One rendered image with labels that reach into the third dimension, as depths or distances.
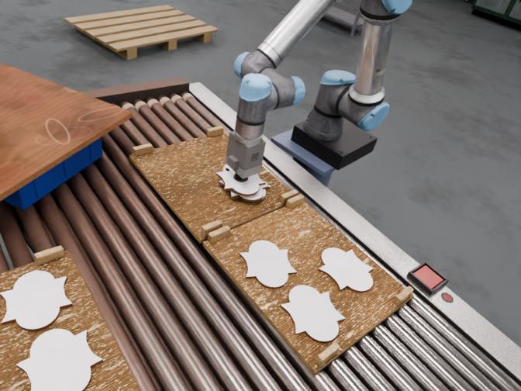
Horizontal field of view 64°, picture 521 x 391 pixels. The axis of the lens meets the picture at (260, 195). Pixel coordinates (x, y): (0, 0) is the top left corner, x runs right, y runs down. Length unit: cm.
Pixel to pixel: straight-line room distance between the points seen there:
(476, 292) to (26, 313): 231
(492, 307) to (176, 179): 199
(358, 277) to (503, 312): 172
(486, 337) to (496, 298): 160
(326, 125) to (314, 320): 81
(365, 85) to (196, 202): 64
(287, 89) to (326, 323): 58
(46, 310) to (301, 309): 52
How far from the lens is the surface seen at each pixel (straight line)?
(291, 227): 114
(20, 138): 125
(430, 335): 108
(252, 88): 102
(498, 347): 116
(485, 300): 271
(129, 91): 167
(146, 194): 121
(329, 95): 150
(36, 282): 100
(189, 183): 123
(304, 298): 98
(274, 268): 101
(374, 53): 131
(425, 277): 118
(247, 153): 109
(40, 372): 88
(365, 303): 103
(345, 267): 108
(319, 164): 154
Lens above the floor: 170
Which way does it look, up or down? 39 degrees down
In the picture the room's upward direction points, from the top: 12 degrees clockwise
